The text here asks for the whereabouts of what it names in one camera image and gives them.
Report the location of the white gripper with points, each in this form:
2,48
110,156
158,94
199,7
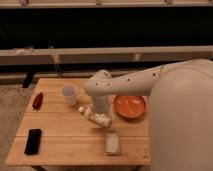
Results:
100,104

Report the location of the white sponge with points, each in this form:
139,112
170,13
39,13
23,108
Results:
112,144

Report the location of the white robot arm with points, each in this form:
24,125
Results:
180,111

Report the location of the orange ceramic bowl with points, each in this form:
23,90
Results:
130,107

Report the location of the white plastic bottle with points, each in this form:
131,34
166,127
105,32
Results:
100,119

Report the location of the wooden table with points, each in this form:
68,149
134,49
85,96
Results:
68,138

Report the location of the dark red chip bag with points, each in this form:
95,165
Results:
38,101

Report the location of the black rectangular box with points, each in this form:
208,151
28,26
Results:
33,142

